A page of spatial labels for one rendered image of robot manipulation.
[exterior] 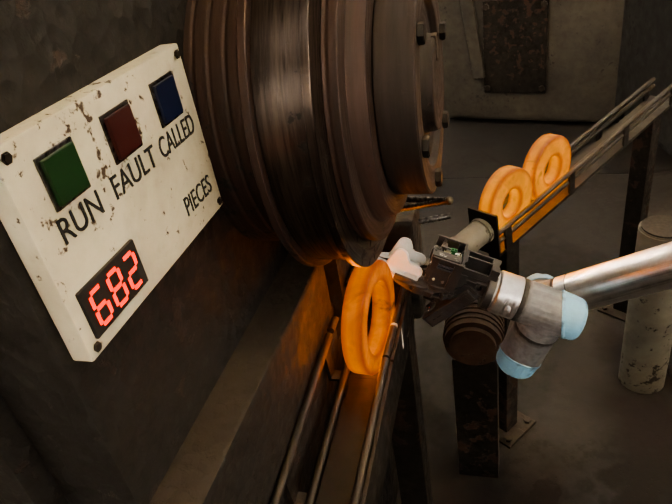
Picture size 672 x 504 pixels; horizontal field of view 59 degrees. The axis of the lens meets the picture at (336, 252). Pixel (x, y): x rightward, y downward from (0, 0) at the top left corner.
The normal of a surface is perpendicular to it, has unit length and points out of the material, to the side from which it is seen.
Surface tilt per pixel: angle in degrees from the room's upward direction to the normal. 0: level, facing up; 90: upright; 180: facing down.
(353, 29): 57
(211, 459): 0
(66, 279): 90
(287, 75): 69
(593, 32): 90
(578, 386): 0
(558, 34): 90
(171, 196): 90
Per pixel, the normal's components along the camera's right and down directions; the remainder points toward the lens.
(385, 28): -0.28, -0.18
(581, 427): -0.15, -0.84
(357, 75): 0.18, 0.19
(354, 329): -0.37, 0.11
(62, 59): 0.96, 0.00
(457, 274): -0.28, 0.55
